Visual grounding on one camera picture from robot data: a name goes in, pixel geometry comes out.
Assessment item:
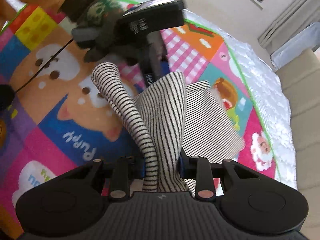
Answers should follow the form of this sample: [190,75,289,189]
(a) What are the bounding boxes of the black white striped garment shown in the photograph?
[91,62,247,192]

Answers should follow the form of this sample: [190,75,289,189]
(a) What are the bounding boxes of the grey curtain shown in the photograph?
[257,0,320,55]

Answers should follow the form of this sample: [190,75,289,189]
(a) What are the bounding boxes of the person's left hand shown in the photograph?
[57,0,142,67]

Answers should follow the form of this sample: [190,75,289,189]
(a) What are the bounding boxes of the light blue cloth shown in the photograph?
[271,22,320,72]

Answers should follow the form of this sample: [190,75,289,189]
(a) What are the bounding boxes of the beige upholstered furniture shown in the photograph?
[274,49,320,240]

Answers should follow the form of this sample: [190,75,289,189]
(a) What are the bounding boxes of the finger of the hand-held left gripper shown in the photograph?
[157,32,171,78]
[140,32,162,87]

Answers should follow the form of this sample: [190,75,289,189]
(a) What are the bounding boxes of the colourful printed play mat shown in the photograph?
[0,0,278,232]

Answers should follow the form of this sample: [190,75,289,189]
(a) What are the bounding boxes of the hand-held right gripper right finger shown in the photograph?
[178,150,253,202]

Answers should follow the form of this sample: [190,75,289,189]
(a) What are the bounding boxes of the black cable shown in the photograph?
[14,37,75,93]

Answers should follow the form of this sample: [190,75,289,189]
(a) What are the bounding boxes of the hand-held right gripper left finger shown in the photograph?
[82,156,146,201]

